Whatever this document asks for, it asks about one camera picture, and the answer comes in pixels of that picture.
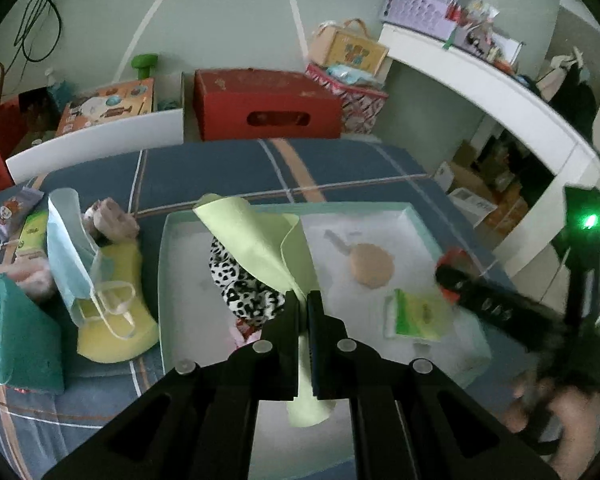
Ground shallow teal cardboard tray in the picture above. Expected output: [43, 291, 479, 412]
[157, 201, 491, 473]

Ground small green packet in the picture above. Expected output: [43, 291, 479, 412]
[15, 209, 50, 256]

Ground leopard print scrunchie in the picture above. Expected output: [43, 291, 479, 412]
[209, 237, 287, 321]

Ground red cardboard box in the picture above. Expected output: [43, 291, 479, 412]
[193, 68, 343, 142]

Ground cardboard box with label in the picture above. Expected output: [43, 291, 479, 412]
[432, 160, 498, 228]

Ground hand sanitizer bottle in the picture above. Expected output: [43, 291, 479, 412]
[45, 67, 78, 106]

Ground white curved desk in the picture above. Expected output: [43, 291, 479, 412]
[378, 22, 600, 281]

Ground pale blue packets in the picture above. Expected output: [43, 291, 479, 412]
[325, 64, 376, 88]

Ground purple perforated basket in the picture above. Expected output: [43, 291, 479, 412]
[380, 0, 473, 41]

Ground small red doll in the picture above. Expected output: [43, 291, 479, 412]
[230, 317, 266, 351]

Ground black cable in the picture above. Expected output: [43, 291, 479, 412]
[15, 0, 63, 63]

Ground orange picture box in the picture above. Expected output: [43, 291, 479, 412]
[55, 77, 156, 137]

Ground red patterned box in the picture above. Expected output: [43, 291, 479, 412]
[306, 63, 390, 136]

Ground pile of stationery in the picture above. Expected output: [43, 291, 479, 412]
[447, 0, 523, 73]

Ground blue face mask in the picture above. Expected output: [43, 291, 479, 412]
[46, 187, 137, 343]

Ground purple wipes packet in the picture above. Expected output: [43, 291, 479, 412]
[0, 186, 46, 239]

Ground yellow sponge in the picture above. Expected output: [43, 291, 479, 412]
[75, 242, 160, 363]

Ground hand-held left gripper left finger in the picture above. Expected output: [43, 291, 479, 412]
[42, 290, 301, 480]

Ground green knob toy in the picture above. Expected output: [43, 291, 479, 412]
[131, 53, 160, 81]

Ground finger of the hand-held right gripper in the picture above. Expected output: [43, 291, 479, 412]
[435, 261, 567, 357]

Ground pink fuzzy sock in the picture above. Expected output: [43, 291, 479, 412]
[84, 198, 141, 242]
[0, 260, 56, 302]

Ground person's right hand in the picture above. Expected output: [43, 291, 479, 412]
[504, 377, 600, 471]

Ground green tissue pack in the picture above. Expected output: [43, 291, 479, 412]
[384, 289, 453, 343]

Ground white board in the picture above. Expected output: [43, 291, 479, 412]
[5, 71, 186, 195]

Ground beige round puff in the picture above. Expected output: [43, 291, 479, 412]
[349, 243, 396, 288]

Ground red plastic toy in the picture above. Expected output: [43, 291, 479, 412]
[436, 249, 476, 306]

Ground light green cloth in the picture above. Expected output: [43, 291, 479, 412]
[192, 195, 333, 428]

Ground black hanging garment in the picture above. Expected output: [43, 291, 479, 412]
[537, 47, 598, 146]

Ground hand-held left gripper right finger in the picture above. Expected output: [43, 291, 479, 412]
[307, 292, 556, 480]

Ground teal plastic basket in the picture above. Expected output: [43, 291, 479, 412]
[0, 277, 66, 393]

